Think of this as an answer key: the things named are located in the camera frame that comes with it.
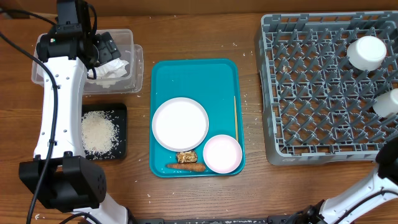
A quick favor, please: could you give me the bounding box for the white tissue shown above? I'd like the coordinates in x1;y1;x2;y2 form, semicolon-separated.
87;58;129;88

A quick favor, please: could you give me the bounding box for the white rice pile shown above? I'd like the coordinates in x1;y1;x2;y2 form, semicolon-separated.
81;111;119;156

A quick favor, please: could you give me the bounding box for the large white plate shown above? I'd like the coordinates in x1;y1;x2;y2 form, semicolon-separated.
152;97;210;152

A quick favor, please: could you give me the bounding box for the brown nut bar piece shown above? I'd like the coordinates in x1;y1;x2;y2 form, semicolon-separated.
176;151;198;164

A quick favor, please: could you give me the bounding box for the wooden chopstick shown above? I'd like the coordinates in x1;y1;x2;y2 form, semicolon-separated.
234;96;239;142

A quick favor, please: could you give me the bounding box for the small white plate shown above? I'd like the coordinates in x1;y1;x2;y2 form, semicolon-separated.
203;134;243;174

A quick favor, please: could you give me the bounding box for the pale green bowl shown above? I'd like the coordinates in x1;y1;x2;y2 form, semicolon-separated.
347;36;387;71

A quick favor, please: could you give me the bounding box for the pale green cup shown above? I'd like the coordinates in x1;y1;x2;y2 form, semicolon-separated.
373;88;398;118

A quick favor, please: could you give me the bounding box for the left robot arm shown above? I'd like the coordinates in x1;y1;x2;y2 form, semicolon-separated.
19;1;136;223

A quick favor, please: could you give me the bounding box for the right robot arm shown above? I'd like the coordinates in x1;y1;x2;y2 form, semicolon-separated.
285;139;397;223

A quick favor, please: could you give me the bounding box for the grey dishwasher rack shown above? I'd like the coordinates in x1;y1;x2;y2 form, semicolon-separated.
254;11;397;166

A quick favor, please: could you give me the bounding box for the clear plastic bin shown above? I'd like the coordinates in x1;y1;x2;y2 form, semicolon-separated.
46;29;144;96

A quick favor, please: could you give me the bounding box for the black rectangular tray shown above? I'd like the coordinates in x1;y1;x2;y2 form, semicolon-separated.
82;103;127;161

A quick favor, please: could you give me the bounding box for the teal plastic serving tray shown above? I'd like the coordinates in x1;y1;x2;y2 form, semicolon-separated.
149;58;246;178

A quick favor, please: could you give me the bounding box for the orange carrot piece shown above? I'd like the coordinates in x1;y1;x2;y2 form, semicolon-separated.
166;163;206;172

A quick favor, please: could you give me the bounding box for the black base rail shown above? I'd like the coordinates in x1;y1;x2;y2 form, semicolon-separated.
137;215;290;224

